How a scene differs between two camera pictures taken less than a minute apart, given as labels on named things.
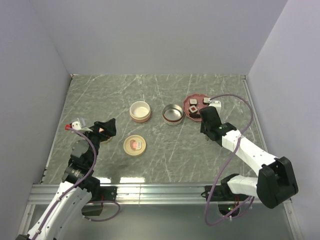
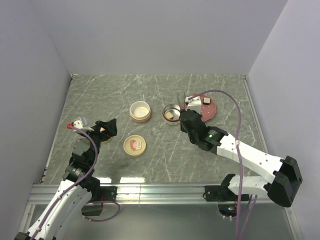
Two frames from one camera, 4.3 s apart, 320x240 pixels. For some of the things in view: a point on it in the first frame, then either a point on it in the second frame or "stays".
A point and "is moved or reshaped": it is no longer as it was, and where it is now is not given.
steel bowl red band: [172, 114] stays
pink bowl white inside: [140, 111] stays
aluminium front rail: [157, 194] stays
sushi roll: [195, 115] is moved or reshaped
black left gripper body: [96, 137] stays
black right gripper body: [203, 129] to [192, 138]
